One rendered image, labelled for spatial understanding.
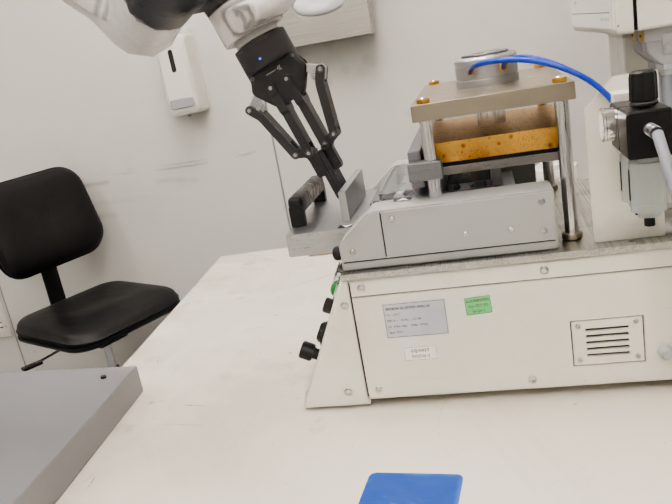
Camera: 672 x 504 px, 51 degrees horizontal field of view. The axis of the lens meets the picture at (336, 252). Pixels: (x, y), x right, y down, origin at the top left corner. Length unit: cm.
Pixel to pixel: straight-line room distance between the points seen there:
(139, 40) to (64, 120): 180
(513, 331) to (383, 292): 16
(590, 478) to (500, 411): 16
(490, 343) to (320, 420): 23
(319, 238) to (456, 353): 22
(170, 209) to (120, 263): 31
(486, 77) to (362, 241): 26
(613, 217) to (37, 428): 74
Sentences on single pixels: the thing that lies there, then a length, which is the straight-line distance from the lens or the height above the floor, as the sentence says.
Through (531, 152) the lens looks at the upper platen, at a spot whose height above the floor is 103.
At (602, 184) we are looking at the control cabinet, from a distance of 83.
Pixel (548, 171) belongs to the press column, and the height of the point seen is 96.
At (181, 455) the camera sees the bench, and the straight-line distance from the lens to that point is 92.
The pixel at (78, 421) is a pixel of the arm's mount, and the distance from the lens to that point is 98.
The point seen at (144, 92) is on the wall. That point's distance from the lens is 264.
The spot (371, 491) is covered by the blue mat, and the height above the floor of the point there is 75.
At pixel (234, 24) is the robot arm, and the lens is 95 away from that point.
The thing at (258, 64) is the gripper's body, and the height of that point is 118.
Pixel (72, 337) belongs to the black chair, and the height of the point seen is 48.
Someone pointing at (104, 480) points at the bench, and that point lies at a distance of 92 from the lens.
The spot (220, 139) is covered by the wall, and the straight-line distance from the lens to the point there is 258.
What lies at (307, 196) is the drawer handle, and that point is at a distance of 97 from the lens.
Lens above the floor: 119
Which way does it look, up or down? 16 degrees down
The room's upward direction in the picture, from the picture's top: 10 degrees counter-clockwise
